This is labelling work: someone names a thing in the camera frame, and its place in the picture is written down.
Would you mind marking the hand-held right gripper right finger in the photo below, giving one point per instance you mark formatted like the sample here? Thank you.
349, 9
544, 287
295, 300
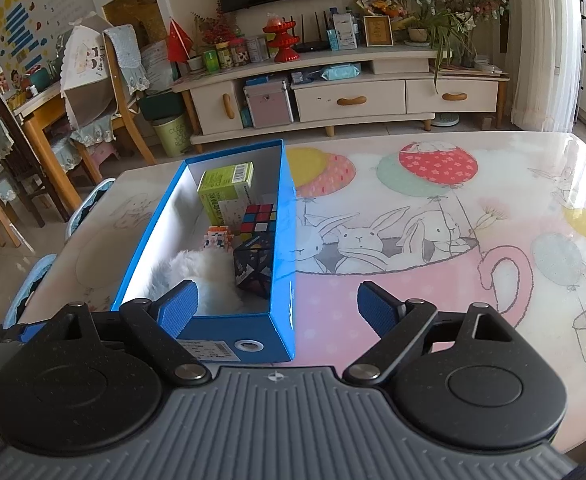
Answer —
378, 307

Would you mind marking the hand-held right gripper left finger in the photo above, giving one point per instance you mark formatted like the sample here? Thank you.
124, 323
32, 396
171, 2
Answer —
178, 310

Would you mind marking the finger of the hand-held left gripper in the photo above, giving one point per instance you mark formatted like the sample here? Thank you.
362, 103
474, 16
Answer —
28, 331

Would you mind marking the pink building block figure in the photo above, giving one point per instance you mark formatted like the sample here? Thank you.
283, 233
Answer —
218, 240

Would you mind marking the dark space-print folding cube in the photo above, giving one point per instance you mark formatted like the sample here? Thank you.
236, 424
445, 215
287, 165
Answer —
253, 265

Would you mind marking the blue cardboard box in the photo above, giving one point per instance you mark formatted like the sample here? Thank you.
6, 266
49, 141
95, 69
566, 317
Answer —
283, 240

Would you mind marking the multicoloured puzzle cube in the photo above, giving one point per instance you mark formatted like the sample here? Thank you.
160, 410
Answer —
258, 220

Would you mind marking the green cardboard box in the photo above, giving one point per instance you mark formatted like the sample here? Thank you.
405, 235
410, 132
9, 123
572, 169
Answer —
223, 195

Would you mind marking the blue chair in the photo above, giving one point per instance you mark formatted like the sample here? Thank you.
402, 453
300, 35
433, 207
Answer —
90, 205
28, 290

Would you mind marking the white fluffy plush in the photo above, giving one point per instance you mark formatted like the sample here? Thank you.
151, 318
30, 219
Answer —
213, 280

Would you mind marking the printed rabbit table cover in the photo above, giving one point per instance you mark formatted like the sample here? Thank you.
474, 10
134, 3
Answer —
423, 260

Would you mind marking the dark wooden chair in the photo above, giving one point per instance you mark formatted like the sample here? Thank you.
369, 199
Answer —
23, 160

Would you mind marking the pink stool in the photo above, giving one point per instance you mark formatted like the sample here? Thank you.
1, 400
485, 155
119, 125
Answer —
105, 151

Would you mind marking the green waste bin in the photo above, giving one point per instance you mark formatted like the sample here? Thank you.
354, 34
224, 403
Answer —
171, 135

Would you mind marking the round bathroom scale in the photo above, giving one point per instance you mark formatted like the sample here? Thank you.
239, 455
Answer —
446, 119

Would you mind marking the wooden dining table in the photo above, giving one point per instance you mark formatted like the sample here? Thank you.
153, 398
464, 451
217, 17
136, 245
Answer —
43, 130

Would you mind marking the cream television stand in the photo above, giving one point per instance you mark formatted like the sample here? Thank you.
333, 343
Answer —
373, 100

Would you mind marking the pink metal case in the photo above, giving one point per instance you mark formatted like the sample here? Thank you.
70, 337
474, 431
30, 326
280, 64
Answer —
268, 105

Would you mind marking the blue wet wipes pack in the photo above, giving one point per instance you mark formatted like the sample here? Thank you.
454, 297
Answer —
342, 72

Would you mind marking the wooden chair with cloth cover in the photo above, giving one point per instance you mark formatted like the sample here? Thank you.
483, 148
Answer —
128, 75

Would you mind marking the green jar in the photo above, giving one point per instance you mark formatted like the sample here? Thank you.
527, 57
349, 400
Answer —
211, 60

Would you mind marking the white folding food cover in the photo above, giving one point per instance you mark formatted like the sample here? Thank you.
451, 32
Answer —
85, 75

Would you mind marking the printed food jar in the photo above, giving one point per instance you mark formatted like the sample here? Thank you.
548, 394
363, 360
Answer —
224, 55
240, 52

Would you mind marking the red flag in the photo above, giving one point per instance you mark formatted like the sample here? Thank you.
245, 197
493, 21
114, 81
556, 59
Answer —
179, 40

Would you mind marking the black router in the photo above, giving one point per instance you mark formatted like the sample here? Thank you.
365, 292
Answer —
310, 46

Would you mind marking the potted green plant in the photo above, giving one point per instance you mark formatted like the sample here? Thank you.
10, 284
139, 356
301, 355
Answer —
418, 34

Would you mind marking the blue and white carton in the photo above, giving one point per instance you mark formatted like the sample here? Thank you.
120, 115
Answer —
343, 30

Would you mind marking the red lantern ornament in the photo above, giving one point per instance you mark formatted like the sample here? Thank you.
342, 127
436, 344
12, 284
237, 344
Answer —
281, 40

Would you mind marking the red berry branches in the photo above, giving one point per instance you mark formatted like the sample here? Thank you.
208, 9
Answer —
215, 25

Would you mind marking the flower bouquet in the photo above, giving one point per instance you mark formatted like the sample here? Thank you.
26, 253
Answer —
380, 4

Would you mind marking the white sheer curtain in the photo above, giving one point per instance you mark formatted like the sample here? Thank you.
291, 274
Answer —
543, 45

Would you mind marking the wooden photo frame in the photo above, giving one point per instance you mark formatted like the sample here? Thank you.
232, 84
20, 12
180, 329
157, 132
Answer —
377, 31

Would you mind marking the colourful wall poster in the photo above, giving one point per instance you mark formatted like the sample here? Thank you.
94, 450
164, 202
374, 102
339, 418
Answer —
28, 15

